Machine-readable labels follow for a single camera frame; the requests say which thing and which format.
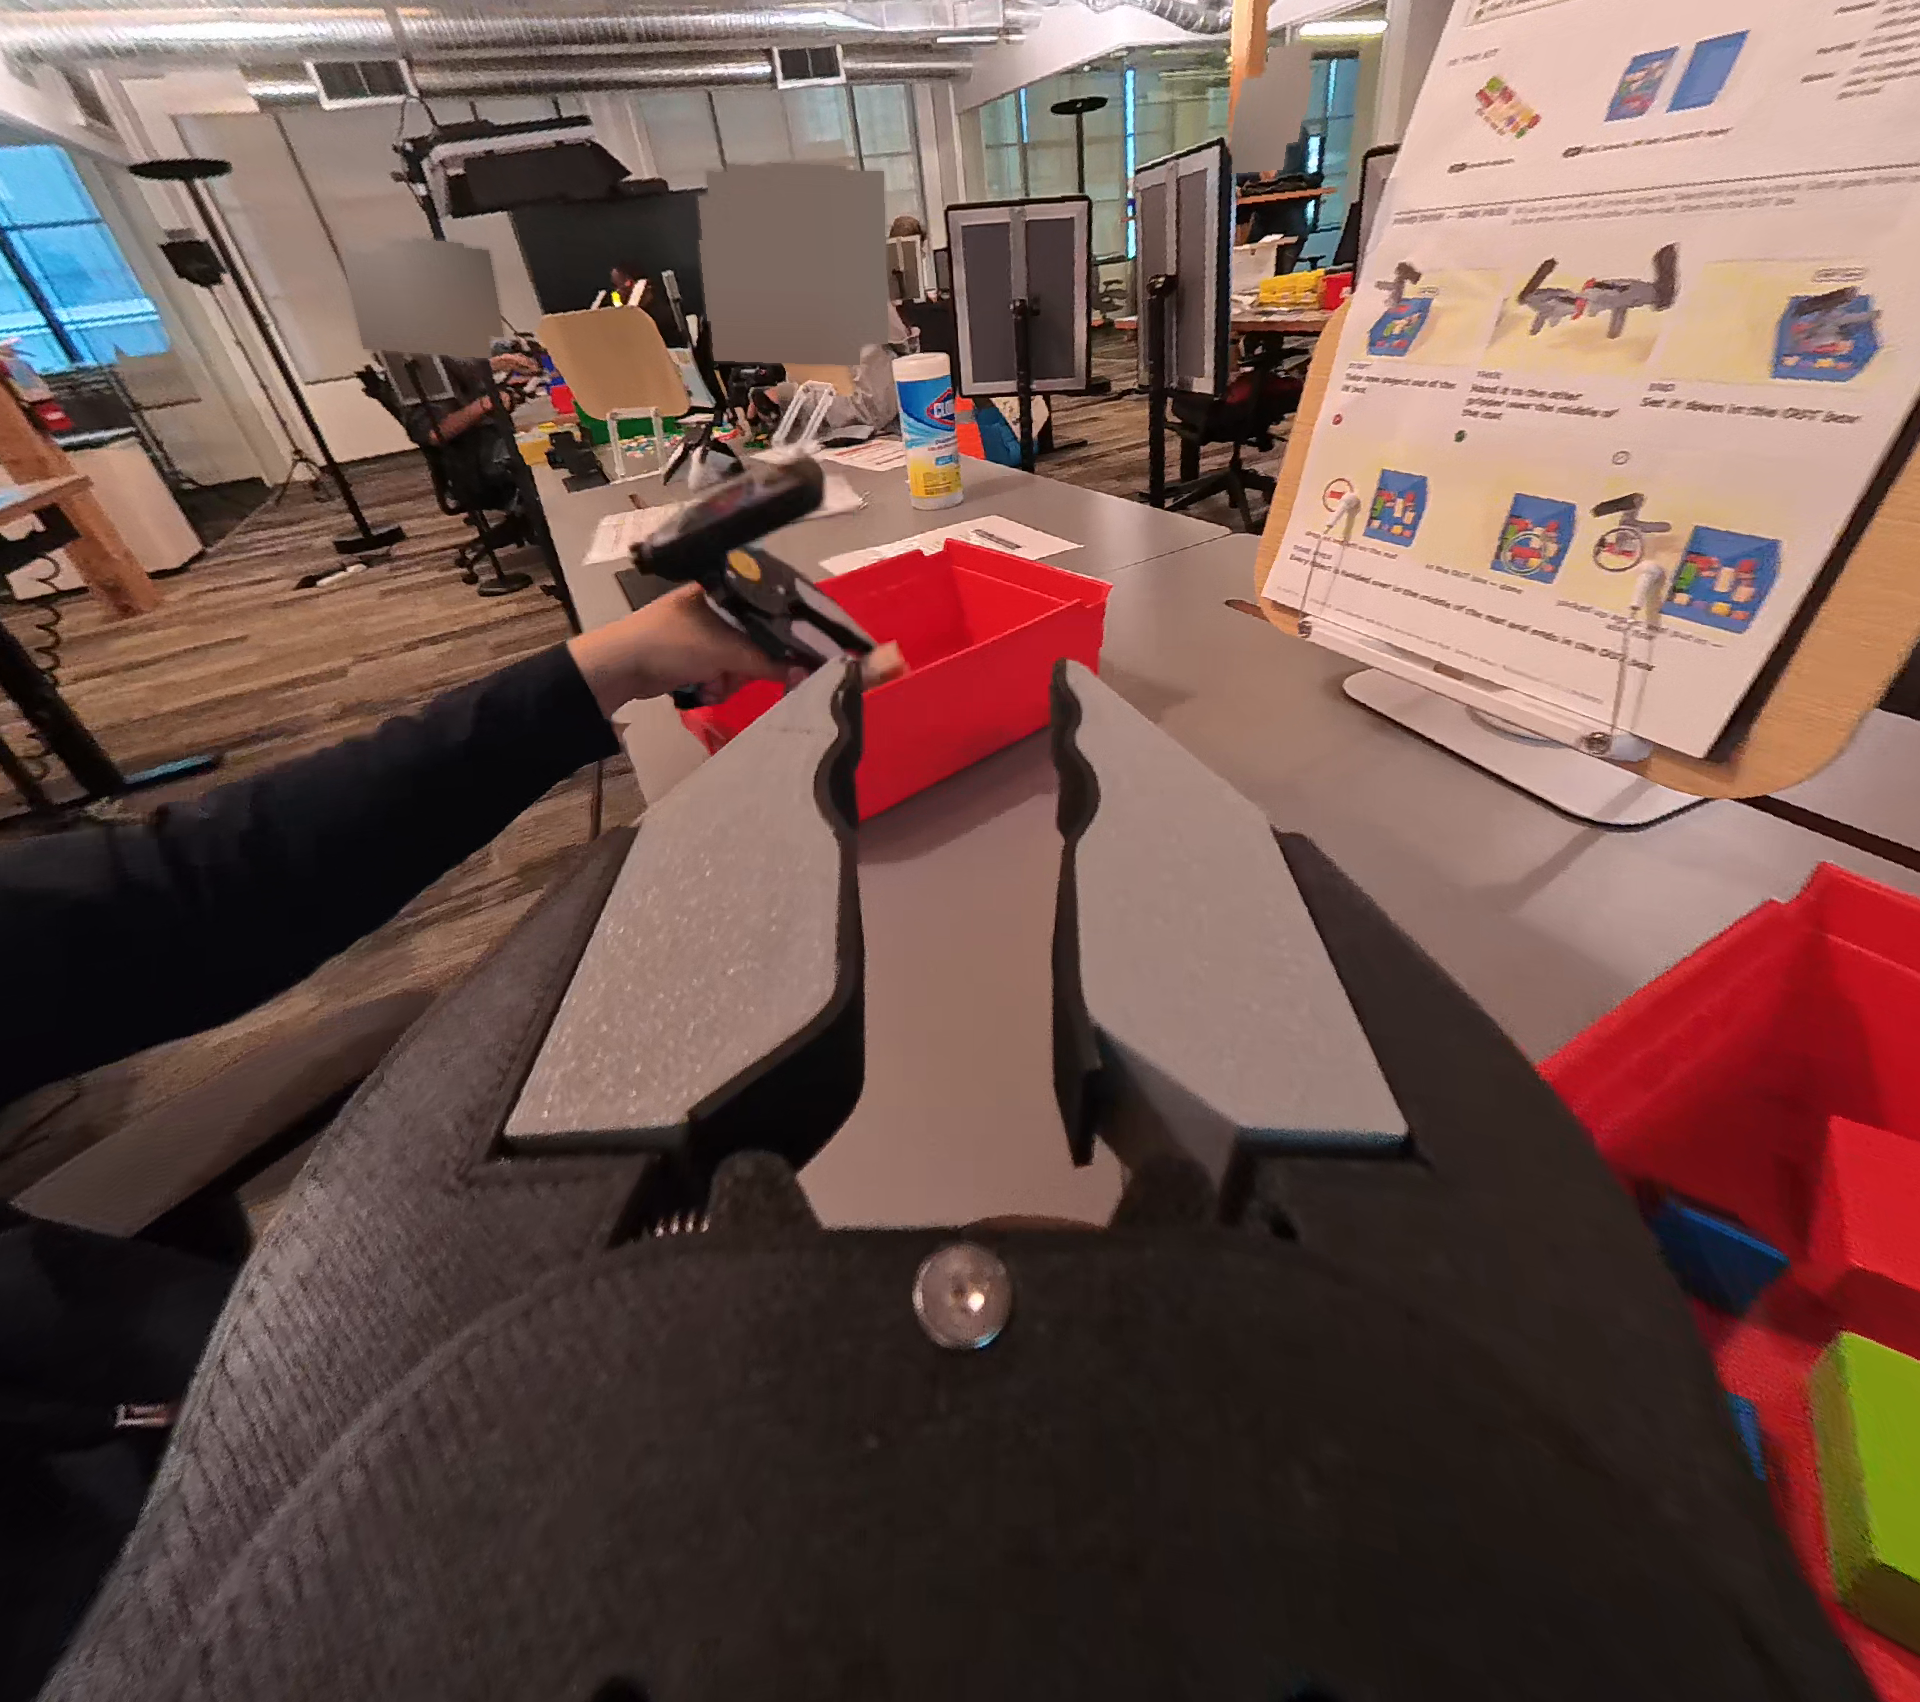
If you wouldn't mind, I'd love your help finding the printed instruction sheet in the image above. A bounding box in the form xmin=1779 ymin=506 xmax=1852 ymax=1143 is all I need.
xmin=1263 ymin=0 xmax=1920 ymax=762

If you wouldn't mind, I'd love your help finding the wooden document stand board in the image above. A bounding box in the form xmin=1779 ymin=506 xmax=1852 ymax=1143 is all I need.
xmin=538 ymin=306 xmax=693 ymax=420
xmin=1252 ymin=299 xmax=1920 ymax=803

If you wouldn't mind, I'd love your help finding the person's left forearm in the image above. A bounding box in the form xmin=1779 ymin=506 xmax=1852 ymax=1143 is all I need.
xmin=0 ymin=645 xmax=624 ymax=1109

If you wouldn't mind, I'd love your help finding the grey panel on stand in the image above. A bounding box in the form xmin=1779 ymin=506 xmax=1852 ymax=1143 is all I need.
xmin=1131 ymin=139 xmax=1236 ymax=491
xmin=946 ymin=195 xmax=1094 ymax=473

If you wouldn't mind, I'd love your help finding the black office chair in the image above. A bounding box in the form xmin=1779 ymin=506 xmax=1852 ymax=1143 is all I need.
xmin=420 ymin=443 xmax=543 ymax=601

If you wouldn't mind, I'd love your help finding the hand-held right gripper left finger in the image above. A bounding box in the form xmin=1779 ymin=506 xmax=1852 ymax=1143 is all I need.
xmin=506 ymin=660 xmax=868 ymax=1156

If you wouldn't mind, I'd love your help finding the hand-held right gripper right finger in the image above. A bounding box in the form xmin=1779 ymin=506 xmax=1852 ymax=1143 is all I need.
xmin=1050 ymin=660 xmax=1416 ymax=1172

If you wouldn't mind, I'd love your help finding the person's left hand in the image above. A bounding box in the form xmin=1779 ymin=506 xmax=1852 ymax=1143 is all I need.
xmin=570 ymin=580 xmax=788 ymax=721

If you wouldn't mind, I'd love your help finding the red plastic bin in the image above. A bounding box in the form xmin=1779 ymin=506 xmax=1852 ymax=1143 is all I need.
xmin=679 ymin=535 xmax=1115 ymax=822
xmin=1537 ymin=860 xmax=1920 ymax=1702

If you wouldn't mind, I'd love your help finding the green wooden block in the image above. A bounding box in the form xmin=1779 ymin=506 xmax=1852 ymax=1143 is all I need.
xmin=1809 ymin=1332 xmax=1920 ymax=1656

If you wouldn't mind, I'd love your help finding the black floor lamp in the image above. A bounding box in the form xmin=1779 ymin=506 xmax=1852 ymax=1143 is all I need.
xmin=126 ymin=156 xmax=409 ymax=557

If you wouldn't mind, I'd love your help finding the paper sheet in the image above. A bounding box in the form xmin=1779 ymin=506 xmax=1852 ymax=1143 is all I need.
xmin=823 ymin=516 xmax=1085 ymax=580
xmin=583 ymin=499 xmax=721 ymax=568

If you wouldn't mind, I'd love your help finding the window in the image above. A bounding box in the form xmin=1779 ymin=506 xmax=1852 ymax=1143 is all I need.
xmin=0 ymin=142 xmax=169 ymax=370

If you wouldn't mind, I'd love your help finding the disinfectant wipes canister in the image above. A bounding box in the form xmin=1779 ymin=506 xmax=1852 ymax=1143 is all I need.
xmin=892 ymin=350 xmax=965 ymax=513

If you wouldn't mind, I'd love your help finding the blue wooden wedge block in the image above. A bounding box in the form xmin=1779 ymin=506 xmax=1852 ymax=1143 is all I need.
xmin=1646 ymin=1191 xmax=1791 ymax=1315

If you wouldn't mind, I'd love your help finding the long red wooden block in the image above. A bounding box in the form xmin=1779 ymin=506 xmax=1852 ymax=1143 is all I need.
xmin=1803 ymin=1114 xmax=1920 ymax=1315

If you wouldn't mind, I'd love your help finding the person's dark clothing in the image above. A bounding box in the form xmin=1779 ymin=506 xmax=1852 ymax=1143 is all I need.
xmin=0 ymin=1199 xmax=254 ymax=1702

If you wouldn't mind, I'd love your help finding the black studio light panel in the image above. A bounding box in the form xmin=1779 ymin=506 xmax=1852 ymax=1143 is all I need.
xmin=393 ymin=115 xmax=631 ymax=222

